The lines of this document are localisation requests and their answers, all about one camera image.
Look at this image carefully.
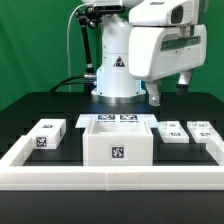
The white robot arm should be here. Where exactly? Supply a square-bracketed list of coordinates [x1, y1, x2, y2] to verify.
[82, 0, 207, 106]

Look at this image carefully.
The white U-shaped boundary frame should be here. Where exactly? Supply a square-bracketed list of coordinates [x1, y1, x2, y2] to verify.
[0, 136, 224, 191]

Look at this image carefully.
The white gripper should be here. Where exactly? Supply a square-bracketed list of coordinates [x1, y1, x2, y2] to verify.
[128, 25, 207, 106]

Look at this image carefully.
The white thin cable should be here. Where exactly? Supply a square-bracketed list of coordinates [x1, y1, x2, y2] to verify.
[66, 3, 88, 93]

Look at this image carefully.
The white flat tag base plate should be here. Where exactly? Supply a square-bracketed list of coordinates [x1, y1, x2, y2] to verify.
[75, 114, 157, 128]

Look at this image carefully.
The white cabinet door panel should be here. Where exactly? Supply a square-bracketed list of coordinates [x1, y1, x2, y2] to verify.
[187, 121, 221, 143]
[157, 121, 189, 143]

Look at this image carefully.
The white cabinet box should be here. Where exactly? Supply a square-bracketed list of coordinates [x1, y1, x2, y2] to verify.
[83, 120, 153, 166]

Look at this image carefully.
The black cable bundle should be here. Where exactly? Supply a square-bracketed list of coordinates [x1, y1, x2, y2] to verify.
[49, 75, 90, 93]

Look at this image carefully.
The white rectangular block with tags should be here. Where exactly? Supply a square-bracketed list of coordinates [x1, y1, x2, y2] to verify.
[28, 119, 66, 149]

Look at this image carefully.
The black articulated camera mount arm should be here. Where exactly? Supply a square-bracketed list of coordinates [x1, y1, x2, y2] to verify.
[75, 6, 101, 94]

